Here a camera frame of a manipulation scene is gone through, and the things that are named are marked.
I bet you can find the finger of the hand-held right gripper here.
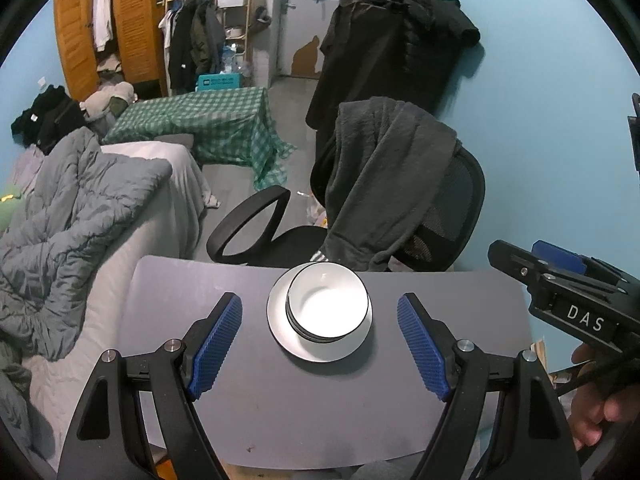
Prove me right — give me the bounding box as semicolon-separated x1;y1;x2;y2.
487;239;546;288
531;240;626;286

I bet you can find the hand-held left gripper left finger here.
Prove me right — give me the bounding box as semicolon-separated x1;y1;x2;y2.
56;291;244;480

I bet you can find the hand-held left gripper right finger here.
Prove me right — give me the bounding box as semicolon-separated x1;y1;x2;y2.
396;292;583;480

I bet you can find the white ribbed bowl black rim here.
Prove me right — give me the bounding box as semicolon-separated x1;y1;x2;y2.
285;290;371;342
286;262;371;339
286;296;370;345

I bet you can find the white plate with black rim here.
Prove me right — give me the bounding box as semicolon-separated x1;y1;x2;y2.
266;265;374;364

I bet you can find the person's right hand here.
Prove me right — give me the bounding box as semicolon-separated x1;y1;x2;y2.
570;343;632;447

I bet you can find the wooden board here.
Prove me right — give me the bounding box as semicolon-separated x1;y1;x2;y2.
531;342;551;376

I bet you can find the black mesh office chair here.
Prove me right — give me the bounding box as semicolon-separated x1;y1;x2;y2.
206;110;487;274

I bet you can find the grey fleece robe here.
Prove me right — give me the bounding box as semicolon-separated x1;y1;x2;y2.
320;96;463;273

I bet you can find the grey quilted duvet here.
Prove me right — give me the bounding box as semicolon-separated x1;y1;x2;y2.
0;127;174;361

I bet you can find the grey flat cushion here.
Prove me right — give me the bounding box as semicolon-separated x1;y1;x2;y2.
156;134;196;154

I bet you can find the green checked tablecloth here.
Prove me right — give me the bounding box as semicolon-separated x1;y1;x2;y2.
100;86;299;194

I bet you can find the green plush pillow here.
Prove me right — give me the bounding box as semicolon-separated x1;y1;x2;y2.
0;182;24;234

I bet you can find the black hanging coat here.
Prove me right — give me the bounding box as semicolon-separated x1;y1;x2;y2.
305;0;482;132

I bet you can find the blue plastic crate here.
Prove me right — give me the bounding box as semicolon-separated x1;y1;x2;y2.
197;74;242;92

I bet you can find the beige clothes pile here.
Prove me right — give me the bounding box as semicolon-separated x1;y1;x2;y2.
80;81;139;121

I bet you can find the pile of black clothes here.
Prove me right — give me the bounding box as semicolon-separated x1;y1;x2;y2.
11;85;89;156

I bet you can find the clear plastic bottle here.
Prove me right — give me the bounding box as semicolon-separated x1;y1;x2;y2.
220;45;247;76

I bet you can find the brown cat-shaped sticker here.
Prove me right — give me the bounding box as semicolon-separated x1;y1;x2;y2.
291;35;323;79

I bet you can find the wooden shelf rack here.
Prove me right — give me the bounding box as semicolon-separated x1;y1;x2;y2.
215;0;257;79

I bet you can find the grey door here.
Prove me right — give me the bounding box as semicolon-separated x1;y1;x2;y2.
272;0;352;81

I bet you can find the orange wooden wardrobe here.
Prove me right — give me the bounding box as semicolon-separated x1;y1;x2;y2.
52;0;169;104

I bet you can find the white shirt in wardrobe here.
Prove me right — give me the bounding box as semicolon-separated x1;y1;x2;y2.
91;0;115;54

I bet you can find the black cable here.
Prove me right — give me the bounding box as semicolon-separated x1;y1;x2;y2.
551;346;640;393

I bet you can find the black jacket on rail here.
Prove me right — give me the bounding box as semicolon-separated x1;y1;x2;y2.
167;2;199;96

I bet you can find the dark green jacket on rail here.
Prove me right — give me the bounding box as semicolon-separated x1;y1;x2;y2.
190;0;226;81

